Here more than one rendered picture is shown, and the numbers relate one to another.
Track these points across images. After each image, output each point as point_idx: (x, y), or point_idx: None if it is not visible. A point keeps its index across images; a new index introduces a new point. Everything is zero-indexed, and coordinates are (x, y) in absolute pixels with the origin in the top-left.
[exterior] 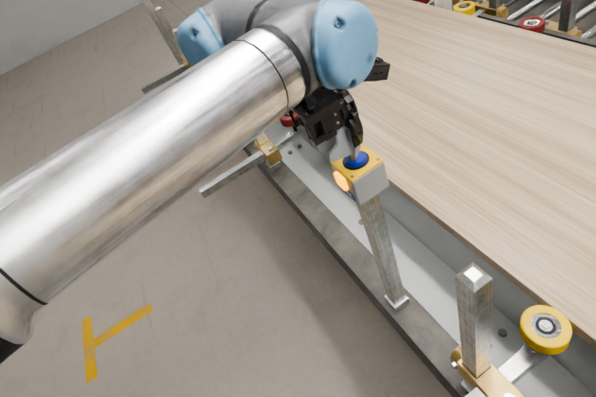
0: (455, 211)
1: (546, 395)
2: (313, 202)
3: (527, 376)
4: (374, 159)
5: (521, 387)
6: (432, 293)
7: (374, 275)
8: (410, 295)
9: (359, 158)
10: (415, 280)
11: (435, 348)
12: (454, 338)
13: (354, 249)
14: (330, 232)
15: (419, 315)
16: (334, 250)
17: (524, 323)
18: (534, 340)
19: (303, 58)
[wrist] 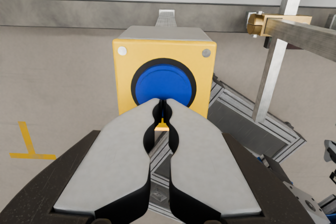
0: None
1: None
2: (10, 6)
3: None
4: (197, 58)
5: None
6: None
7: (133, 15)
8: (169, 4)
9: (175, 89)
10: None
11: (215, 21)
12: None
13: (97, 11)
14: (63, 18)
15: (187, 11)
16: (86, 27)
17: None
18: None
19: None
